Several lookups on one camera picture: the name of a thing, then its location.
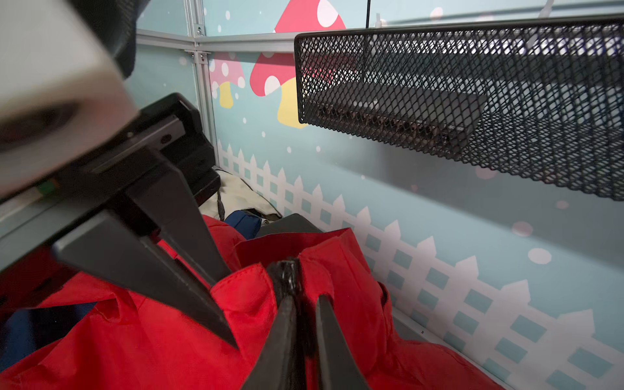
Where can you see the cream beige jacket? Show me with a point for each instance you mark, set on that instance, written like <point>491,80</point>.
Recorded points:
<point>235,194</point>

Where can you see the black wire mesh basket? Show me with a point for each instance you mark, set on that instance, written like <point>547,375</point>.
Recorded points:
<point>539,99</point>

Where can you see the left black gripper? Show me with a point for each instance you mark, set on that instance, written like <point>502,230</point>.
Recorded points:
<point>166,198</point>

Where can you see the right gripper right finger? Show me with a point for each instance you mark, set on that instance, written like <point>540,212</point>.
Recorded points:
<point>337,367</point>

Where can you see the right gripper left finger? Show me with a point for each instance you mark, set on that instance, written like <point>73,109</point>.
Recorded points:
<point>280,364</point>

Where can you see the red jacket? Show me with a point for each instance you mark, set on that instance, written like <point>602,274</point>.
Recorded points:
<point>128,341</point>

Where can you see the navy blue jacket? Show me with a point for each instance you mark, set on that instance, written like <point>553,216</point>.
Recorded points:
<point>246,223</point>

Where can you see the black box in basket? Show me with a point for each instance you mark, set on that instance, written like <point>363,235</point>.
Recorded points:
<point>434,121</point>

